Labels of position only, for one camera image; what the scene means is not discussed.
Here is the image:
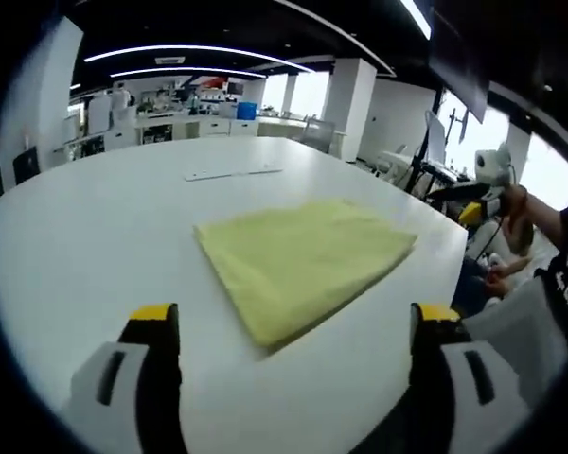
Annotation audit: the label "long curved ceiling light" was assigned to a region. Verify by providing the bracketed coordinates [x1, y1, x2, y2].
[83, 44, 316, 73]
[109, 67, 267, 79]

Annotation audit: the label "plain white square pillar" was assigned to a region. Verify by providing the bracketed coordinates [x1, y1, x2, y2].
[326, 56, 378, 162]

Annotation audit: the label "black chair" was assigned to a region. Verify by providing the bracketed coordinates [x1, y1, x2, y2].
[12, 146, 42, 185]

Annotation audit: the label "person's grey trousers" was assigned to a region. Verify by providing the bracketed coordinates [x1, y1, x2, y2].
[463, 278, 568, 379]

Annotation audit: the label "white monitor on stand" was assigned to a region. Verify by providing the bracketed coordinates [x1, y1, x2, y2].
[406, 108, 470, 195]

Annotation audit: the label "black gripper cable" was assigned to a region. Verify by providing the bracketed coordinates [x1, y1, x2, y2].
[475, 218, 507, 264]

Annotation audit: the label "white square pillar red mark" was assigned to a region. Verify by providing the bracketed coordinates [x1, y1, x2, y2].
[0, 16, 84, 166]

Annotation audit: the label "person's right hand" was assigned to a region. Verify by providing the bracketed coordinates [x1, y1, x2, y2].
[500, 183, 536, 254]

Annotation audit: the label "ceiling light strip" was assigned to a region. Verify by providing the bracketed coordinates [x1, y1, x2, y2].
[399, 0, 432, 39]

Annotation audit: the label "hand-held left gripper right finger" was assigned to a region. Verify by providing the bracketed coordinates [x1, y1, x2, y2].
[401, 302, 534, 454]

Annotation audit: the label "black hanging panel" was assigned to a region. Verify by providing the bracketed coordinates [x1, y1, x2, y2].
[428, 0, 491, 122]

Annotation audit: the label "grey mesh office chair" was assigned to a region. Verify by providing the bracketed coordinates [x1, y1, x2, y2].
[302, 117, 337, 152]

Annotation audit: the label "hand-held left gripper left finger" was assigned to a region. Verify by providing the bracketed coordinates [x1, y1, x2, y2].
[68, 302, 188, 454]

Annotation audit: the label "yellow garment grey blue sleeves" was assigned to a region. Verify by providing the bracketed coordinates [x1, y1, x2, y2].
[192, 198, 418, 354]

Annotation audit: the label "white counter cabinets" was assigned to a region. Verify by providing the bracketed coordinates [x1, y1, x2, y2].
[51, 113, 261, 152]

